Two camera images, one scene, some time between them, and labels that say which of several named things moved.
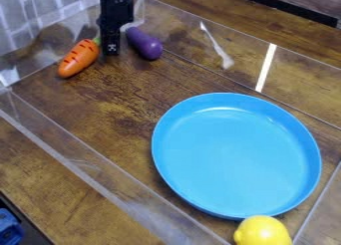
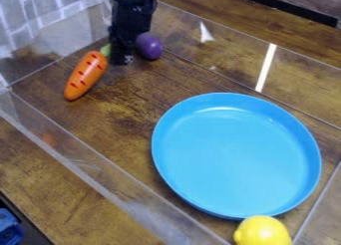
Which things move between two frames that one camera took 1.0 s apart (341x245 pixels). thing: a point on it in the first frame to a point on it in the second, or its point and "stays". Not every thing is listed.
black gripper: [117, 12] to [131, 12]
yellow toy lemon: [261, 230] stays
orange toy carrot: [79, 57] to [87, 72]
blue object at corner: [11, 229] stays
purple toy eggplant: [149, 48] stays
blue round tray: [236, 155] stays
